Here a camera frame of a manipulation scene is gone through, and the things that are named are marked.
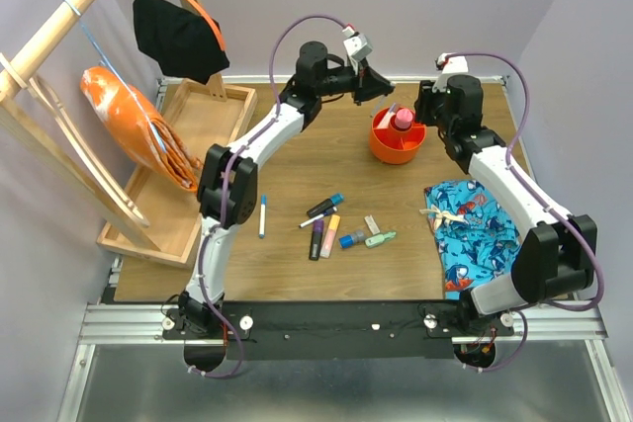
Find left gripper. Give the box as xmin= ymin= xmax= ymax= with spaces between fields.
xmin=315 ymin=55 xmax=392 ymax=106

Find pink cap glue stick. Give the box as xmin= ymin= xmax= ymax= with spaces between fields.
xmin=394 ymin=108 xmax=414 ymax=130

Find brown cap white marker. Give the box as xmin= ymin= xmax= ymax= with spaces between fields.
xmin=378 ymin=103 xmax=399 ymax=129

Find orange round organizer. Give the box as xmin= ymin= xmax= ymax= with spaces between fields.
xmin=369 ymin=108 xmax=426 ymax=165

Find blue cap black highlighter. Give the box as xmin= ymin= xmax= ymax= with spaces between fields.
xmin=307 ymin=193 xmax=344 ymax=218

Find blue cap white marker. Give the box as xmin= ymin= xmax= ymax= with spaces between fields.
xmin=258 ymin=195 xmax=267 ymax=239

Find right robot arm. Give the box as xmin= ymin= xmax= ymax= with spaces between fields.
xmin=414 ymin=73 xmax=604 ymax=335

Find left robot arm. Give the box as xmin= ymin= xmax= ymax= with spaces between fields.
xmin=178 ymin=35 xmax=395 ymax=338

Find small beige eraser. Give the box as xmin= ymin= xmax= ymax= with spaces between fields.
xmin=364 ymin=215 xmax=380 ymax=235

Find white marker thin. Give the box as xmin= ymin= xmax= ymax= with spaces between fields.
xmin=298 ymin=206 xmax=338 ymax=228

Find blue shark print shorts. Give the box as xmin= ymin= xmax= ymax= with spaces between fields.
xmin=420 ymin=179 xmax=520 ymax=300

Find green highlighter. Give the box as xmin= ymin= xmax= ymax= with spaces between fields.
xmin=364 ymin=231 xmax=397 ymax=248

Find blue cap grey glue stick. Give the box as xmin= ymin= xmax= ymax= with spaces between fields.
xmin=339 ymin=230 xmax=367 ymax=249

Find purple cap black highlighter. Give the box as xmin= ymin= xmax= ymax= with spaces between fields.
xmin=309 ymin=219 xmax=324 ymax=261

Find yellow cap pink highlighter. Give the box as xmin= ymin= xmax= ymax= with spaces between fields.
xmin=319 ymin=214 xmax=340 ymax=259

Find black cloth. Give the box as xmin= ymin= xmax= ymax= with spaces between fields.
xmin=133 ymin=0 xmax=229 ymax=84

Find orange tie-dye cloth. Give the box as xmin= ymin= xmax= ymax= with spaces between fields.
xmin=80 ymin=66 xmax=202 ymax=193

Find wooden tray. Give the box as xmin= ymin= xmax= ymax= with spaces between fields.
xmin=97 ymin=79 xmax=257 ymax=268

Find wooden clothes rack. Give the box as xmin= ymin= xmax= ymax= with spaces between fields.
xmin=1 ymin=0 xmax=226 ymax=252

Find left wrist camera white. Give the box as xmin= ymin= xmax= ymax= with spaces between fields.
xmin=343 ymin=32 xmax=373 ymax=62

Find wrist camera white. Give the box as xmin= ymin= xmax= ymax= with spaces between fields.
xmin=432 ymin=53 xmax=469 ymax=93
xmin=343 ymin=32 xmax=373 ymax=62

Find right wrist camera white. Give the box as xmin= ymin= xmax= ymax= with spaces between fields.
xmin=432 ymin=53 xmax=469 ymax=93

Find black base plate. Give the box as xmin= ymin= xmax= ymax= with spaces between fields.
xmin=162 ymin=300 xmax=513 ymax=370

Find aluminium rail frame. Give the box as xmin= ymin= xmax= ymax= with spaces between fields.
xmin=59 ymin=304 xmax=632 ymax=421

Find blue wire hanger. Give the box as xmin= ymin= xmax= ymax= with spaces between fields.
xmin=62 ymin=0 xmax=167 ymax=152

